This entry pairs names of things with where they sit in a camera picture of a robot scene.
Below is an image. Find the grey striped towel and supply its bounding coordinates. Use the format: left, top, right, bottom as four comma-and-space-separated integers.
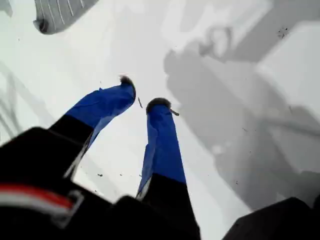
33, 0, 101, 35

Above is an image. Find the red white servo wire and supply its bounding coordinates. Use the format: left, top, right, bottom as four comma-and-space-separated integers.
0, 183, 77, 219

